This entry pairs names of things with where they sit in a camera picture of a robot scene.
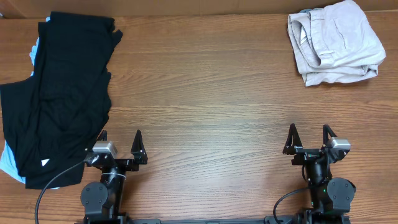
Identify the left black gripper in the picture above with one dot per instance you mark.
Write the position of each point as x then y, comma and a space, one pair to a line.
119, 162

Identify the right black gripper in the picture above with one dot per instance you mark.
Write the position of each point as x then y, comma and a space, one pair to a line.
311, 154

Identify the black t-shirt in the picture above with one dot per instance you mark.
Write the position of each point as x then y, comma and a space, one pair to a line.
73, 92

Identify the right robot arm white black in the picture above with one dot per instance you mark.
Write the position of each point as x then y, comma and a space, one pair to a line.
330, 197

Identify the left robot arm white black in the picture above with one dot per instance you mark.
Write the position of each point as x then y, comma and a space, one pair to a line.
102, 199

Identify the folded beige pants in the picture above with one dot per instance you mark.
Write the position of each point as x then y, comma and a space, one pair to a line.
334, 44

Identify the light blue garment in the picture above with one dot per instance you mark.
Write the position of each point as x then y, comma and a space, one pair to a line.
21, 157

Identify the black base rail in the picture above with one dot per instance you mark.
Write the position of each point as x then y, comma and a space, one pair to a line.
287, 219

